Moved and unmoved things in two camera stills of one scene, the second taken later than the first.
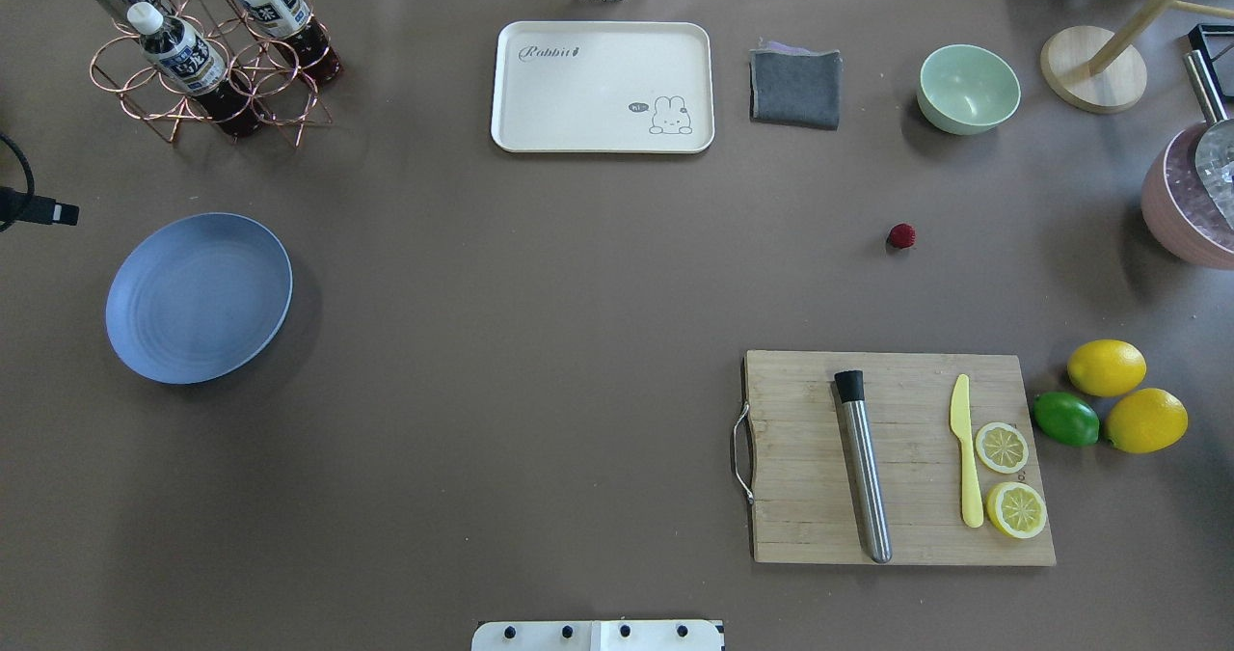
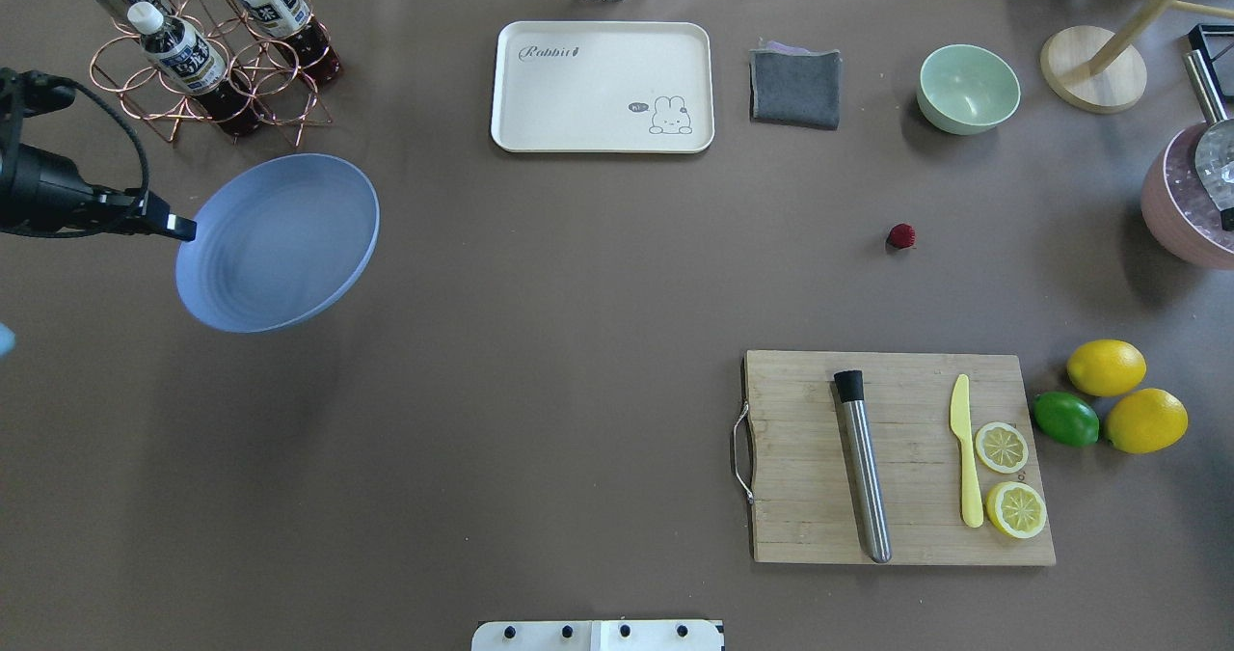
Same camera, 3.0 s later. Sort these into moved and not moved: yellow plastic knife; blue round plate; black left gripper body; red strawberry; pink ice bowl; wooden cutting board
Moved: black left gripper body; blue round plate
Not moved: yellow plastic knife; red strawberry; wooden cutting board; pink ice bowl
